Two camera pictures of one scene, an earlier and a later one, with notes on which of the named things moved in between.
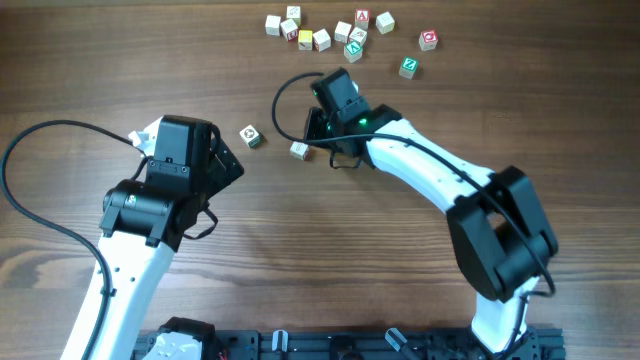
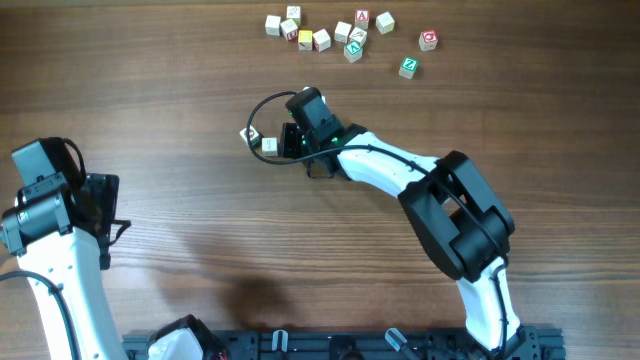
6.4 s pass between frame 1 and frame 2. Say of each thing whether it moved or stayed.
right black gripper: moved
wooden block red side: stayed
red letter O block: stayed
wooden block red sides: moved
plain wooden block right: stayed
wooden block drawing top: stayed
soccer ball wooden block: stayed
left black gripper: moved
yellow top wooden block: stayed
